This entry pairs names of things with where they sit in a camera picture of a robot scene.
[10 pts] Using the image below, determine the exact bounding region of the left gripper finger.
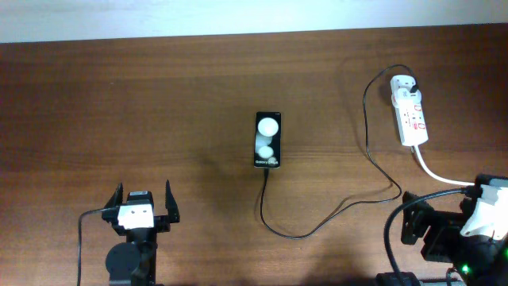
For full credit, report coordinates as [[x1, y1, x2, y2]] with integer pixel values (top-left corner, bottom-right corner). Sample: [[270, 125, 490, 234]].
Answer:
[[165, 180, 179, 217], [104, 183, 123, 209]]

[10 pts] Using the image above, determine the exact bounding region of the black smartphone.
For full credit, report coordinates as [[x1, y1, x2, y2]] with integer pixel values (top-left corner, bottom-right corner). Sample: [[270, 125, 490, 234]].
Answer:
[[253, 111, 282, 168]]

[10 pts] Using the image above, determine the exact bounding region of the black charger cable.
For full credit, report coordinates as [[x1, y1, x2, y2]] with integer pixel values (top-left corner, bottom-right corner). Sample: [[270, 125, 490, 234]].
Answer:
[[259, 64, 420, 241]]

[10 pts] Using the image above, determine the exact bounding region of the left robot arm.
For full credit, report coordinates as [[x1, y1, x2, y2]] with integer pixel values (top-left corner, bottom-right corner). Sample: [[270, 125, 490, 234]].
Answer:
[[102, 182, 180, 286]]

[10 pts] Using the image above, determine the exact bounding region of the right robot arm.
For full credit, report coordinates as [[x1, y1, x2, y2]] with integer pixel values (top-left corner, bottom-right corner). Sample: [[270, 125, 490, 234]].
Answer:
[[383, 192, 507, 285]]

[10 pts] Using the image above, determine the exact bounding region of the white USB charger plug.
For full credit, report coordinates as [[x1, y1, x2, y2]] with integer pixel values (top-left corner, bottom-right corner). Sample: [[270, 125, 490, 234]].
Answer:
[[391, 88, 421, 108]]

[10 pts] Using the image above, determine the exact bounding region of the white power strip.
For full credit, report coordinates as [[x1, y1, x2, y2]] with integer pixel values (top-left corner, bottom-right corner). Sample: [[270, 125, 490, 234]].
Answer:
[[390, 75, 429, 147]]

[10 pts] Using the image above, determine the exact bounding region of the white power strip cord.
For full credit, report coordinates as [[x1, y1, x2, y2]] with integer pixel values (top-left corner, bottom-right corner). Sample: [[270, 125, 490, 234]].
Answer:
[[410, 144, 477, 187]]

